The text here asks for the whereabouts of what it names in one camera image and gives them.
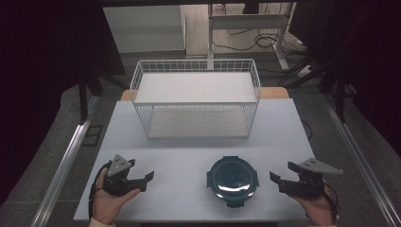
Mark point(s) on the black metal stand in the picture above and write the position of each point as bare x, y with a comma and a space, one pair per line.
84, 94
339, 97

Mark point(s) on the black floor plate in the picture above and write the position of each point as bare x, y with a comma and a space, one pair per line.
92, 135

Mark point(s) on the person's left hand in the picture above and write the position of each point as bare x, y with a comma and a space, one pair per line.
105, 205

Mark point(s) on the white desk frame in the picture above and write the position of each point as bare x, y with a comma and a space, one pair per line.
247, 21

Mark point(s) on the aluminium rail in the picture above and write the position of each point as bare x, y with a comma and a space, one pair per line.
64, 170
362, 164

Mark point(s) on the person's right hand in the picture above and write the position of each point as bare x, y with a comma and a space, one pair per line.
320, 209

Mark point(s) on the dark round lidded container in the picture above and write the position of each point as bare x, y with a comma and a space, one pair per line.
232, 181

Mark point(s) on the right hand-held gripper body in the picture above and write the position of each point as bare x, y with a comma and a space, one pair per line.
304, 187

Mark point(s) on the white power strip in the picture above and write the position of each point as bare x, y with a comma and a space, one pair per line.
304, 71

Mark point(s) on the person's left sleeve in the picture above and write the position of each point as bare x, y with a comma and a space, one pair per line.
101, 223

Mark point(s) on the dark curtain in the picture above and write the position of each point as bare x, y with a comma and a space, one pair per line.
47, 63
369, 63

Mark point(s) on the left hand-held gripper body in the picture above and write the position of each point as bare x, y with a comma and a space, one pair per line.
118, 184

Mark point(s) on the white panel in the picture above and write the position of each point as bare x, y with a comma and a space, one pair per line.
143, 28

